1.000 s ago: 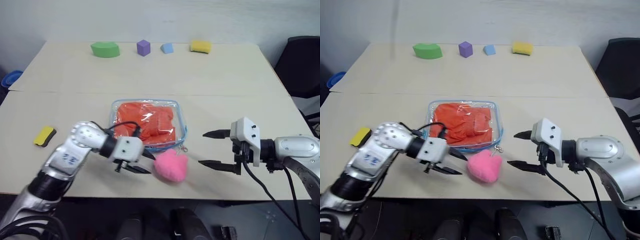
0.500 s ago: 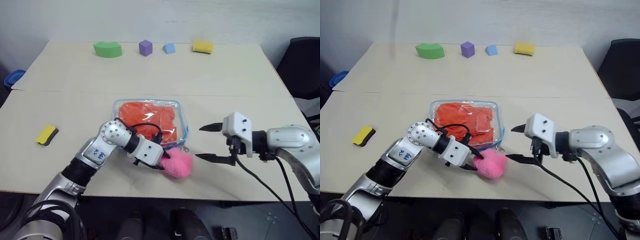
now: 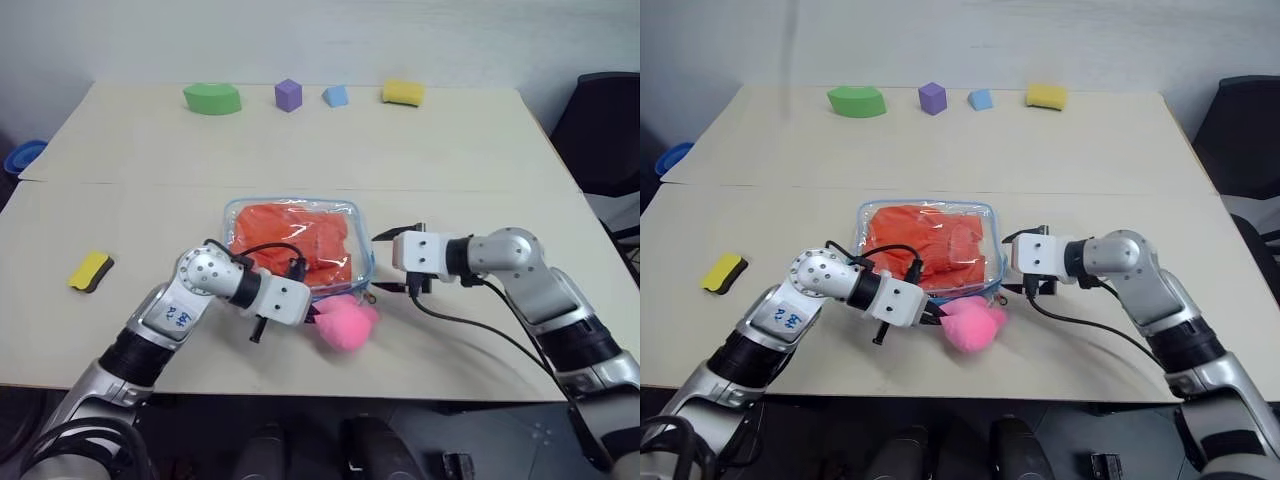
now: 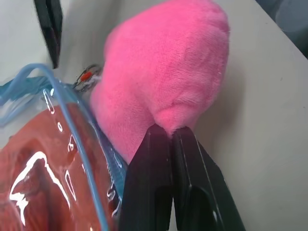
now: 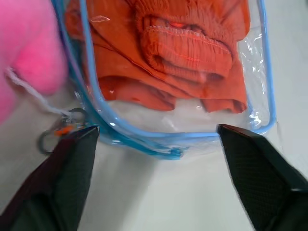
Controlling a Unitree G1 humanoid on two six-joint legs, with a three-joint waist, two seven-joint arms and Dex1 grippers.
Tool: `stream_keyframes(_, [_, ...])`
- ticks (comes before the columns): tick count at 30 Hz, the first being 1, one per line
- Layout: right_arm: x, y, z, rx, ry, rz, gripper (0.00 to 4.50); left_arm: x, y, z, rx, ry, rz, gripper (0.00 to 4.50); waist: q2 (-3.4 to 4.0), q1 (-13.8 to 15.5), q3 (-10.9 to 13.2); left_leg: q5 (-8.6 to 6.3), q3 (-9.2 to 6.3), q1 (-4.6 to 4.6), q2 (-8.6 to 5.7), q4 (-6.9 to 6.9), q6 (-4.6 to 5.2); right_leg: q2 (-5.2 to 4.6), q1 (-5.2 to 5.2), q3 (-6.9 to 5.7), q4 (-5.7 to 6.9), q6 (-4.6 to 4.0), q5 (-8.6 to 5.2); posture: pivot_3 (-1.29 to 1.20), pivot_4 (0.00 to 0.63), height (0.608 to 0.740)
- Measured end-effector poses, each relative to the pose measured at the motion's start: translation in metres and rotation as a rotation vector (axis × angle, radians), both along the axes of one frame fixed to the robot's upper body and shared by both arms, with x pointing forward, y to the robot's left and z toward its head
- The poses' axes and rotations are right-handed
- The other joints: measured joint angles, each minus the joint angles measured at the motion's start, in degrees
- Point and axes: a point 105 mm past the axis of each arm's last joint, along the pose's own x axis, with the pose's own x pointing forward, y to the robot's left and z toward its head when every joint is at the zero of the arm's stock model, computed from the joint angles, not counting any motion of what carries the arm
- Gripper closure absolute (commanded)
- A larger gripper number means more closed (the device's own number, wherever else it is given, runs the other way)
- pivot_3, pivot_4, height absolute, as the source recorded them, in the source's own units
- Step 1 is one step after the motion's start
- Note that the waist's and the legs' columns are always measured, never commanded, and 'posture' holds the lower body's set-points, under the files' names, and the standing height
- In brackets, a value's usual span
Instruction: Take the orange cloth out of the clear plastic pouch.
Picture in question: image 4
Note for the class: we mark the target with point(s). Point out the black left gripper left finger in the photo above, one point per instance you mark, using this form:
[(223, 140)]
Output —
[(146, 183)]

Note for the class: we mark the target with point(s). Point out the clear plastic pouch blue trim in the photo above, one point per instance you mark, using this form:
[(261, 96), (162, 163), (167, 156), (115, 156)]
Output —
[(60, 154)]

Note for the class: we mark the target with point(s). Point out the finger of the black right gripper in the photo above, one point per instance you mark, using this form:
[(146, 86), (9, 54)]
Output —
[(56, 16), (44, 26)]

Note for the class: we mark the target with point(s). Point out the metal zipper pull orange bead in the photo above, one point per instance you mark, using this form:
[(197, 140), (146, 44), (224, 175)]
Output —
[(86, 77)]

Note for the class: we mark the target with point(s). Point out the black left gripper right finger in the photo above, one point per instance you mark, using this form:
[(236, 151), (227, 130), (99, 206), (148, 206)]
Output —
[(202, 192)]

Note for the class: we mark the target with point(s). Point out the pink plush cloth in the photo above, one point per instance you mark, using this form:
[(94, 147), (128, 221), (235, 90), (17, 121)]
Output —
[(166, 72)]

